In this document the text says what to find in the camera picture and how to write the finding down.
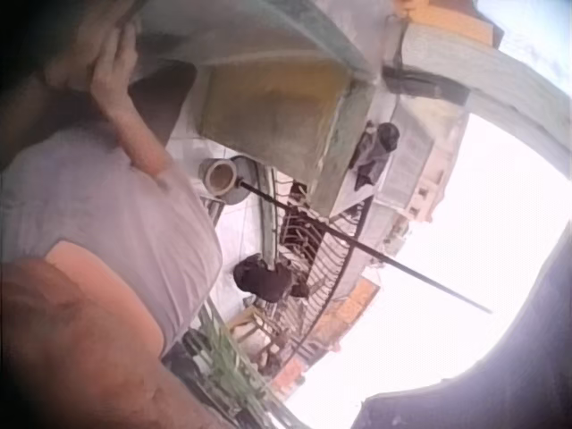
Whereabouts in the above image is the person's right hand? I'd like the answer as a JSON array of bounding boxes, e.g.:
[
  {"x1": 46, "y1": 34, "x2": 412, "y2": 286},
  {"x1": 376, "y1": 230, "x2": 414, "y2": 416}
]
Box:
[{"x1": 88, "y1": 20, "x2": 140, "y2": 121}]

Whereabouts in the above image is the grey green cloth sheet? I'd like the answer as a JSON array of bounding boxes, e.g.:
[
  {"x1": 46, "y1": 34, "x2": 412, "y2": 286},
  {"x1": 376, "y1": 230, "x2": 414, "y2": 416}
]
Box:
[{"x1": 127, "y1": 0, "x2": 381, "y2": 90}]

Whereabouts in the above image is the beige round bucket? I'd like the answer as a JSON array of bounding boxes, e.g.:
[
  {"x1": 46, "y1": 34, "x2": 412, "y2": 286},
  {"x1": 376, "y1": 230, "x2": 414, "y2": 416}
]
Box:
[{"x1": 198, "y1": 156, "x2": 243, "y2": 198}]

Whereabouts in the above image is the yellow green hanging cloth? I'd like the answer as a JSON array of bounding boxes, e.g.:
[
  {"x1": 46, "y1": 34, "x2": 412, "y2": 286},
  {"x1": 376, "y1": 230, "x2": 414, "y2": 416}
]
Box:
[{"x1": 196, "y1": 60, "x2": 376, "y2": 215}]

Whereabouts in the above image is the grey round basin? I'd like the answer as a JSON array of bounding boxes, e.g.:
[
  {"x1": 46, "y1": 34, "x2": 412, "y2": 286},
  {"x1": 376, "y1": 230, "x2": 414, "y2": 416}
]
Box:
[{"x1": 225, "y1": 154, "x2": 265, "y2": 206}]

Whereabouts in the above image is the black bag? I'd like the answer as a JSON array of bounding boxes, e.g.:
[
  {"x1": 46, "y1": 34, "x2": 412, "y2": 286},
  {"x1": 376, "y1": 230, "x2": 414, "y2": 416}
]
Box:
[{"x1": 232, "y1": 252, "x2": 311, "y2": 304}]

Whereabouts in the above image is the dark crumpled cloth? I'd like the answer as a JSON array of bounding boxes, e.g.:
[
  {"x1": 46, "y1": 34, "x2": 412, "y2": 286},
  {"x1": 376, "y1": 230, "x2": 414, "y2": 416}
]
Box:
[{"x1": 350, "y1": 121, "x2": 401, "y2": 191}]

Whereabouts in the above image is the black metal balcony railing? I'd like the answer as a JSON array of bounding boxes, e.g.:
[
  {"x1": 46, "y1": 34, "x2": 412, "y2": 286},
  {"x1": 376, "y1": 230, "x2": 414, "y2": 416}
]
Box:
[{"x1": 258, "y1": 164, "x2": 381, "y2": 372}]

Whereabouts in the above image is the long black rod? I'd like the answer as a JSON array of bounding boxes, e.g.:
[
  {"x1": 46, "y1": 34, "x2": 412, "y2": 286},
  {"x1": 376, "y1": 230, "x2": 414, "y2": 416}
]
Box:
[{"x1": 236, "y1": 177, "x2": 493, "y2": 315}]

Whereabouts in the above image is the wooden stool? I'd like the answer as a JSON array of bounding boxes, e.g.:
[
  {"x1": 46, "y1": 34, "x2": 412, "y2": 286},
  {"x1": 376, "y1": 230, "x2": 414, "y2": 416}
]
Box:
[{"x1": 226, "y1": 303, "x2": 291, "y2": 376}]

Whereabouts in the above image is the white outdoor air conditioner unit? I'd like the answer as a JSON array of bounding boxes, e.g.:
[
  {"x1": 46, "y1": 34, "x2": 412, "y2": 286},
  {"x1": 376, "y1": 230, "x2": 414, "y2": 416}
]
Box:
[{"x1": 374, "y1": 100, "x2": 452, "y2": 215}]

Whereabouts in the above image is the green potted plant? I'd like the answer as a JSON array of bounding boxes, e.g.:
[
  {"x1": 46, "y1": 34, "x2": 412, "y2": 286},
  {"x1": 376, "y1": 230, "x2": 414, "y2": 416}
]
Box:
[{"x1": 191, "y1": 312, "x2": 278, "y2": 425}]

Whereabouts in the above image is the orange building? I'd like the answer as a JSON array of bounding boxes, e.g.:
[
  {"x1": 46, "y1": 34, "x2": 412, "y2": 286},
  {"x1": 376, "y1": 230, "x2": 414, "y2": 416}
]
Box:
[{"x1": 272, "y1": 276, "x2": 381, "y2": 403}]

